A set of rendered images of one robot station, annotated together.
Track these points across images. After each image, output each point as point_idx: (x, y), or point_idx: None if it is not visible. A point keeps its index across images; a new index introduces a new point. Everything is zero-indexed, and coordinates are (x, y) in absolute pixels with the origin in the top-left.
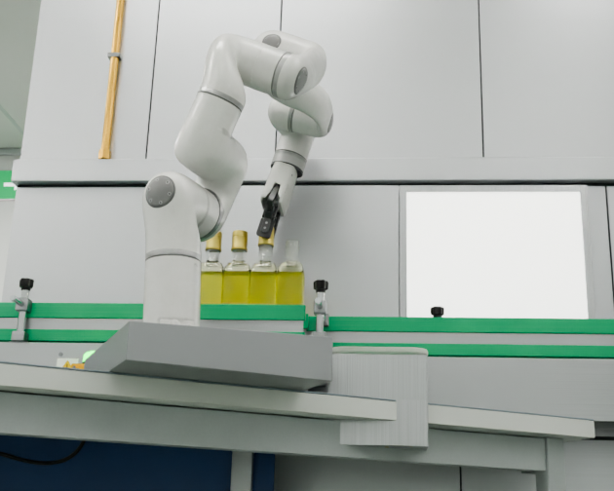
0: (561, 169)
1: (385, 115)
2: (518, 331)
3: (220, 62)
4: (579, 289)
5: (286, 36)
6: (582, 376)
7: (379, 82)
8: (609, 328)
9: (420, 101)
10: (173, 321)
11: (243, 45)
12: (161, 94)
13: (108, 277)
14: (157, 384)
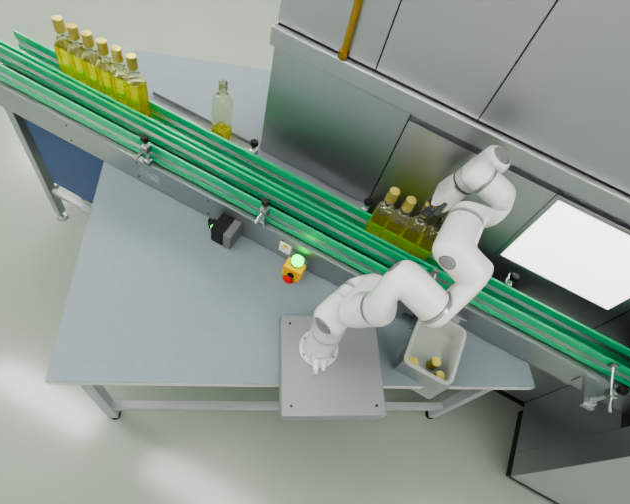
0: None
1: (596, 132)
2: (541, 330)
3: (378, 316)
4: (620, 297)
5: (461, 265)
6: (555, 361)
7: (618, 101)
8: (593, 356)
9: None
10: (314, 373)
11: (407, 296)
12: (406, 14)
13: (331, 136)
14: None
